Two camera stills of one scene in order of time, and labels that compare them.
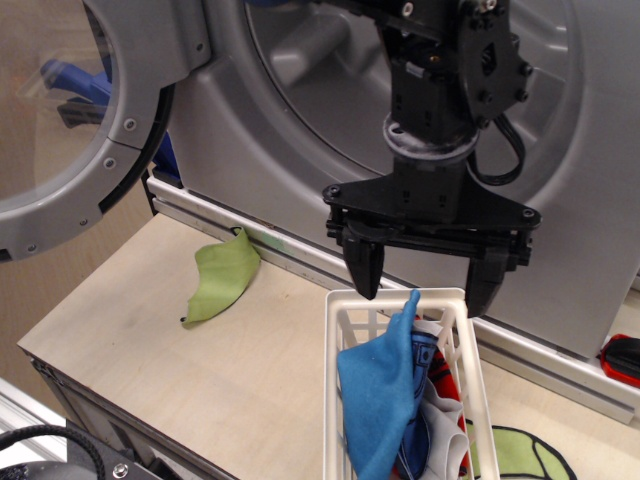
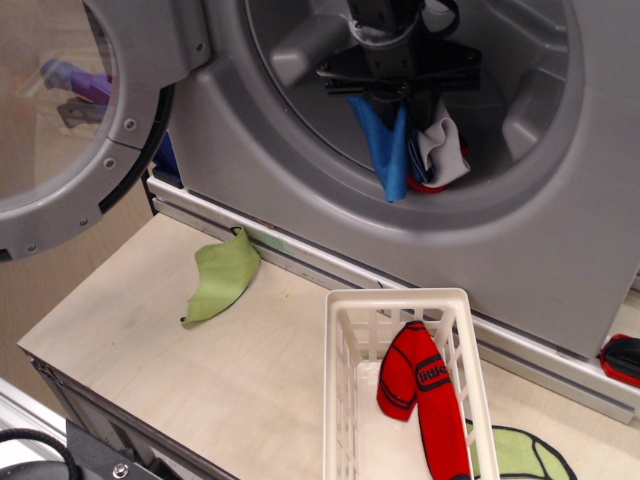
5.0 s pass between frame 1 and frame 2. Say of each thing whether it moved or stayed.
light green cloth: stayed
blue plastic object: stayed
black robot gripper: moved
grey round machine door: stayed
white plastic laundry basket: stayed
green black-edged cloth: stayed
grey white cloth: moved
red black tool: stayed
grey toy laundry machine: stayed
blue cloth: moved
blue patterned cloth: moved
